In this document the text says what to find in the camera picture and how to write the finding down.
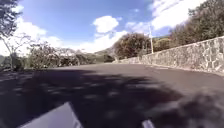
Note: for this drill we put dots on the large bushy tree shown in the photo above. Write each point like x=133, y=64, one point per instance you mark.
x=131, y=45

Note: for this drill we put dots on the pale pole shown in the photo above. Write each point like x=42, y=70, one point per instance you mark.
x=151, y=43

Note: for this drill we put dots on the row of trees and bushes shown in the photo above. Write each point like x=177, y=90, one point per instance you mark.
x=43, y=56

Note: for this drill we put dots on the robot's own part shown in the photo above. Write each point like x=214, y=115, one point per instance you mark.
x=148, y=124

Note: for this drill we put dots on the grey asphalt road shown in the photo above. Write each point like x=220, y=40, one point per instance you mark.
x=186, y=81

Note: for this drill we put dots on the tall dark tree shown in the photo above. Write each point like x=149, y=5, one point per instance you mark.
x=6, y=16

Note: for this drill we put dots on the rough stone wall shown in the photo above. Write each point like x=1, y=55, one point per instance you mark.
x=200, y=53

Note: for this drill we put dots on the row of trees behind wall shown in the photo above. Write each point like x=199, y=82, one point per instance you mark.
x=206, y=20

